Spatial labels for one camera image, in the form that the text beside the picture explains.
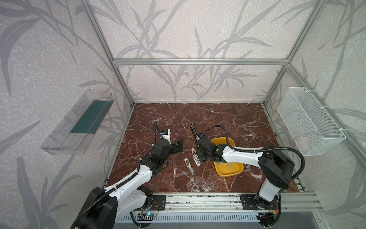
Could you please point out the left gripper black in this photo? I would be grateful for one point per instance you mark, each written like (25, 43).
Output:
(166, 141)

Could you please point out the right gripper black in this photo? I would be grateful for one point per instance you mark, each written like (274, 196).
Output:
(198, 140)

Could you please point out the pink mini stapler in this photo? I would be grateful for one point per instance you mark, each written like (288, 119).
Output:
(195, 157)

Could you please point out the black stapler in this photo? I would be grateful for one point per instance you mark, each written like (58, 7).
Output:
(196, 136)

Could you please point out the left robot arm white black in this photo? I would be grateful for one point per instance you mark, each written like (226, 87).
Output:
(106, 206)

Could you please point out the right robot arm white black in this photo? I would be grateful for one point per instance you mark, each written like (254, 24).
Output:
(280, 165)

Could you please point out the yellow plastic tray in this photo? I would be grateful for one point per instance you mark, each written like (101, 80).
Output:
(226, 169)

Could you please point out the left circuit board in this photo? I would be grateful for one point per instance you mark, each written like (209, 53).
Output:
(147, 216)

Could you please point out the circuit board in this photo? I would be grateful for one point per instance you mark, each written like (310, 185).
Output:
(147, 216)
(267, 220)

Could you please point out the right circuit board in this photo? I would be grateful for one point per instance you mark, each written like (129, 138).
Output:
(267, 220)

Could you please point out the pink object in basket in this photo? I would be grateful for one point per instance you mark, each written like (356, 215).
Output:
(303, 144)

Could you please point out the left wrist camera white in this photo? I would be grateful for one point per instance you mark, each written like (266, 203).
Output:
(165, 134)

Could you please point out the clear acrylic wall shelf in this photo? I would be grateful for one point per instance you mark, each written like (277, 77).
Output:
(77, 129)

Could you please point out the white wire mesh basket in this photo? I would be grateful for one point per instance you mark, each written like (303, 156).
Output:
(304, 116)

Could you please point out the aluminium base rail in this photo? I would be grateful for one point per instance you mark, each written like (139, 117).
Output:
(235, 202)

